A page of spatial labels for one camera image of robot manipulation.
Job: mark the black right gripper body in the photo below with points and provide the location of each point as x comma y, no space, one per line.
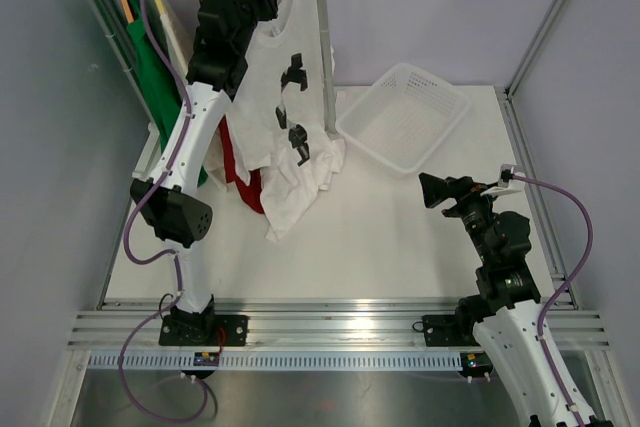
472,207

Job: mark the white printed t shirt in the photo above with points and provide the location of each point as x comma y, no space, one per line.
275,147

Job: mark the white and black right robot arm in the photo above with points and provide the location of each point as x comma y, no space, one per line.
507,318

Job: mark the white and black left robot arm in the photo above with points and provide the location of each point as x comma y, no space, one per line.
167,199

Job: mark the beige t shirt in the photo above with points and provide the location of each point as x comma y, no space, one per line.
179,50

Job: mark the green t shirt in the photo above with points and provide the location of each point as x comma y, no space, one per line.
157,85

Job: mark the orange hanger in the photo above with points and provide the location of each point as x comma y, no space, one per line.
127,11

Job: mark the white plastic basket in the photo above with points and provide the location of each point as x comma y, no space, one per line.
403,118

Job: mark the silver clothes rack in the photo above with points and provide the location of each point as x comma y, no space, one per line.
320,22

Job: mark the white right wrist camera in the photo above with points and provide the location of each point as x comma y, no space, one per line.
507,183

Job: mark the aluminium corner post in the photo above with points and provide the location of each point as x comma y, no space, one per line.
550,18

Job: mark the aluminium frame rail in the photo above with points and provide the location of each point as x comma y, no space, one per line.
326,325

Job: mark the white slotted cable duct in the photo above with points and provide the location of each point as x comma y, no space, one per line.
279,361

